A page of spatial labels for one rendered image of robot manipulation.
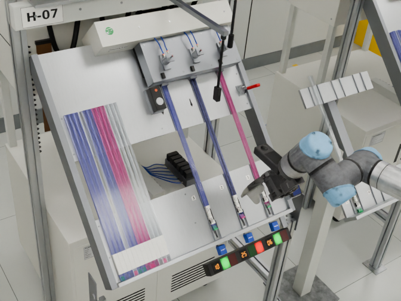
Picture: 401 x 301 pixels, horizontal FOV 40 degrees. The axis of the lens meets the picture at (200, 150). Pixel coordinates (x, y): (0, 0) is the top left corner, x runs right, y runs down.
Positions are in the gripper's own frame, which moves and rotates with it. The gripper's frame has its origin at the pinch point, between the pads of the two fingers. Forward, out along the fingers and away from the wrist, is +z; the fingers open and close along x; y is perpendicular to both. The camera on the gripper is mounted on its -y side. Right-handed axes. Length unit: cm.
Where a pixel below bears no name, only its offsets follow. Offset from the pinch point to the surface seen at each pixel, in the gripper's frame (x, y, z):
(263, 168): 14.9, -7.9, 12.8
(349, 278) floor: 78, 41, 81
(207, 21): -5, -45, -25
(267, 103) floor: 145, -84, 153
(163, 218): -26.4, -4.4, 13.7
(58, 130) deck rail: -49, -37, 4
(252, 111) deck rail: 18.9, -27.2, 7.8
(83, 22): -26, -72, 5
